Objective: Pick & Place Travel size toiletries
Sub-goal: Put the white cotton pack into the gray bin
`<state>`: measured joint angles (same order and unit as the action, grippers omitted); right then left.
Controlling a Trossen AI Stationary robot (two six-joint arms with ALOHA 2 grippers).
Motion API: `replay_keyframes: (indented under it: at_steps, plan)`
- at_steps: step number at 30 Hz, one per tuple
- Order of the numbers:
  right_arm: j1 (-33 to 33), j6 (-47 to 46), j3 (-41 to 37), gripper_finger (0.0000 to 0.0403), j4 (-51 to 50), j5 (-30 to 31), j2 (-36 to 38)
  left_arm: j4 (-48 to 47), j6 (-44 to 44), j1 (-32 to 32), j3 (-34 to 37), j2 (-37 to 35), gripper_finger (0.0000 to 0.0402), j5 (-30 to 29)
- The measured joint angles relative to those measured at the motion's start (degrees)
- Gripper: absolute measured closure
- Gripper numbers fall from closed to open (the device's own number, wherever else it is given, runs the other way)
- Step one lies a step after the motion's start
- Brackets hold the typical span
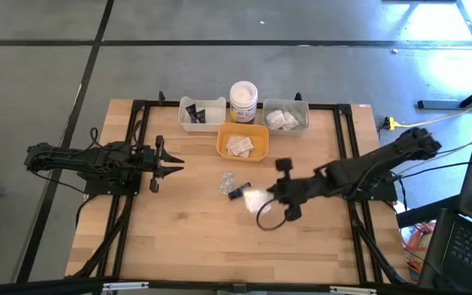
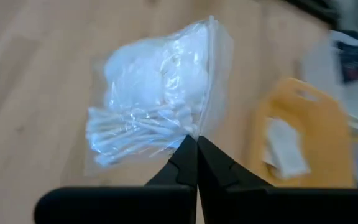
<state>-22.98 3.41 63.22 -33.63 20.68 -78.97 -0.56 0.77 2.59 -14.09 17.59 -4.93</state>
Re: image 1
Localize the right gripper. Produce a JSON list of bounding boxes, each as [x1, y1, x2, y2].
[[265, 157, 328, 223]]

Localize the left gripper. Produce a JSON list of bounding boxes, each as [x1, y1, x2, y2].
[[136, 134, 185, 194]]

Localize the clear bag of cotton swabs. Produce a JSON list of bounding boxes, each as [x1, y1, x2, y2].
[[283, 109, 302, 131], [265, 108, 286, 132], [242, 186, 276, 216]]

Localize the small white paper packet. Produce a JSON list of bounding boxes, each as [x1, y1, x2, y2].
[[231, 137, 256, 153]]

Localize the yellow plastic bin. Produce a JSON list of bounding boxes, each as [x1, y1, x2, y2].
[[216, 121, 270, 162]]

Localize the white plastic bin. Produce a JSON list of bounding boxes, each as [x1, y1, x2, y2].
[[178, 96, 228, 133]]

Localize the grey plastic bin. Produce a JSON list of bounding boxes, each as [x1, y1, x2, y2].
[[261, 98, 311, 137]]

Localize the Lysol wipes canister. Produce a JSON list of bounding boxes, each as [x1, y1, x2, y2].
[[229, 80, 259, 125]]

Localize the black laptop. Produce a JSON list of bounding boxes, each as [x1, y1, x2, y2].
[[418, 207, 472, 295]]

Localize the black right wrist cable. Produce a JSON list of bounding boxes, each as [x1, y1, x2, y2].
[[255, 199, 289, 232]]

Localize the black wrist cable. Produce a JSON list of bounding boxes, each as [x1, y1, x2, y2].
[[89, 118, 145, 153], [255, 199, 289, 232]]

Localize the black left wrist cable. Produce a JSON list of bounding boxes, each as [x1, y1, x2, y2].
[[89, 118, 145, 153]]

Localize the black metal table frame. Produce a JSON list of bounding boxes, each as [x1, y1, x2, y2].
[[66, 90, 411, 288]]

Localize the silver aluminium bracket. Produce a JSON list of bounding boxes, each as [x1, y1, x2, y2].
[[102, 281, 150, 292], [329, 285, 379, 295]]

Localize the beige power cable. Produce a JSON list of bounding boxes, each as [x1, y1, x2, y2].
[[395, 96, 472, 129]]

